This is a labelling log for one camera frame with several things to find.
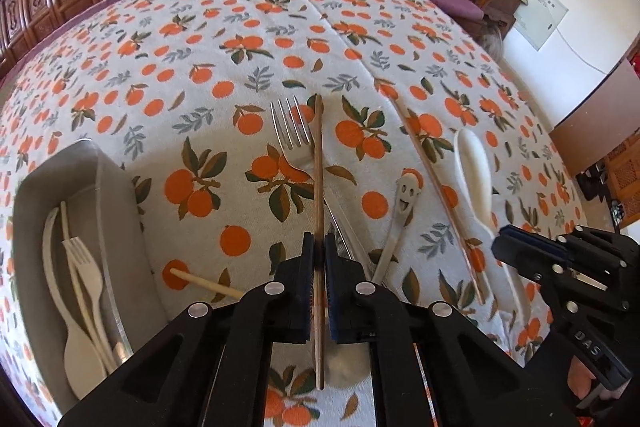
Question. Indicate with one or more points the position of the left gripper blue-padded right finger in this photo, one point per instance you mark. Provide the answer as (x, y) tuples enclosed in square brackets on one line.
[(431, 369)]

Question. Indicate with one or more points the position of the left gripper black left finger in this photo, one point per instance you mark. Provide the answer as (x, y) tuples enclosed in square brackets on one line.
[(208, 366)]

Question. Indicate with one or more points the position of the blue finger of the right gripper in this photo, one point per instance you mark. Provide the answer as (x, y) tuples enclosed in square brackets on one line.
[(519, 238)]

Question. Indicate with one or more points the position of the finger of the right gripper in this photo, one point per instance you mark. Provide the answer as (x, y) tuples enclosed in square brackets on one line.
[(532, 264)]

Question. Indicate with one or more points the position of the cream plastic spoon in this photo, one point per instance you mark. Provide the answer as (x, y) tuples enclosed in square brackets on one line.
[(83, 367)]

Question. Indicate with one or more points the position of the cream plastic fork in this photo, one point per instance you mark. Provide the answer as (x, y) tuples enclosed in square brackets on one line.
[(92, 280)]

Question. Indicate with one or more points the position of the brown wooden chopstick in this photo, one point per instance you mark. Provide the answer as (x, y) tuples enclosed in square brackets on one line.
[(404, 116), (318, 313)]

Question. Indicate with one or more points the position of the right hand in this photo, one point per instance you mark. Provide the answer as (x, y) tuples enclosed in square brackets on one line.
[(579, 378)]

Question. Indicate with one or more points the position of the white ceramic spoon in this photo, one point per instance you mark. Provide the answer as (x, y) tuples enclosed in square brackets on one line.
[(473, 174)]

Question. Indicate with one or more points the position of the smiley face cream spoon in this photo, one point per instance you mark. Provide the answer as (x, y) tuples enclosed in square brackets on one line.
[(408, 190)]

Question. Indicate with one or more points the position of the grey metal tray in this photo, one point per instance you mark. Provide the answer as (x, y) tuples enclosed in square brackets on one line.
[(103, 211)]

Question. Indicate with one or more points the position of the white plastic bag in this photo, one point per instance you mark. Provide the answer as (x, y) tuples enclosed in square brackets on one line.
[(490, 39)]

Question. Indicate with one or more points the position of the white electrical panel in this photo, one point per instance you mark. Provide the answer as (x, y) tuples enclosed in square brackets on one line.
[(536, 20)]

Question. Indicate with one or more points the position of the wooden side table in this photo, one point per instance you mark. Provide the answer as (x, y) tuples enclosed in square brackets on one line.
[(502, 13)]

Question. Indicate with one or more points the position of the stainless steel fork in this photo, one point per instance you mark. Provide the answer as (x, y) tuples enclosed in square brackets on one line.
[(295, 139)]

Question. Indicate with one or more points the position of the orange-print tablecloth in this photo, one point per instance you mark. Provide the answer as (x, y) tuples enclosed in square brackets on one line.
[(179, 93)]

